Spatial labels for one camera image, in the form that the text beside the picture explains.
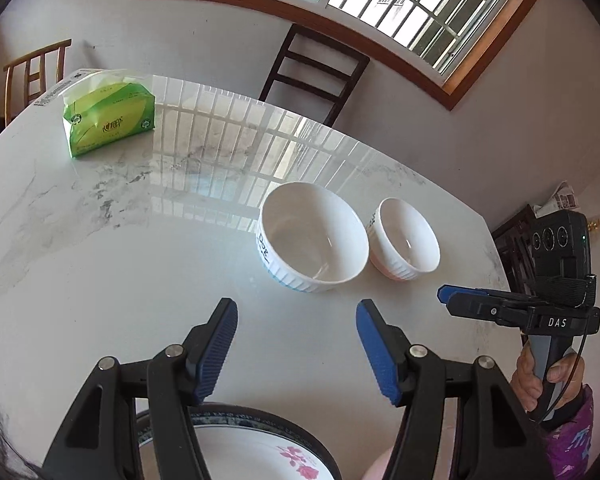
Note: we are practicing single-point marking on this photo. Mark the person's right hand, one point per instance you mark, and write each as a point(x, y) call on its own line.
point(525, 380)

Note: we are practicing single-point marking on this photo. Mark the green tissue pack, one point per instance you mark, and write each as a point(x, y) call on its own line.
point(110, 120)

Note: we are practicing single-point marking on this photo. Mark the person's right forearm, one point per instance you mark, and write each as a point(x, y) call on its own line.
point(570, 445)

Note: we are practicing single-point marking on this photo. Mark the dark wooden cabinet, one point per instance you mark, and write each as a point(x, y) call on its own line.
point(510, 245)

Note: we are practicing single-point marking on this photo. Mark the light wooden chair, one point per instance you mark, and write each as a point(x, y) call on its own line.
point(35, 55)

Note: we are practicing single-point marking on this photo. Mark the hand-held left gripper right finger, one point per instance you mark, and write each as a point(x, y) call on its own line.
point(377, 355)

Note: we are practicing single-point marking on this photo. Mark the white plate with pink flower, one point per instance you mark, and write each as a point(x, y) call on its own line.
point(260, 455)

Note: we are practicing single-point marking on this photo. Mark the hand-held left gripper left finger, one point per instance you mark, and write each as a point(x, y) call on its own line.
point(215, 355)

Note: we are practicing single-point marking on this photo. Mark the white ribbed bowl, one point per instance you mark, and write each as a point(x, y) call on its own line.
point(405, 240)

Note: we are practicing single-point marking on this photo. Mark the dark wooden chair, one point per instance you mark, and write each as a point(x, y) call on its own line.
point(330, 50)

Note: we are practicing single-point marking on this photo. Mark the white bowl with blue stripes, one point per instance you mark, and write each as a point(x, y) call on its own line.
point(310, 240)

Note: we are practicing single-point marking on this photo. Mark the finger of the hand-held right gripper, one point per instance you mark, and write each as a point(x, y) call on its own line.
point(452, 291)
point(475, 307)

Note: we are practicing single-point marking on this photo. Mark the large blue patterned plate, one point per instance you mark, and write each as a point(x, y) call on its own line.
point(250, 419)

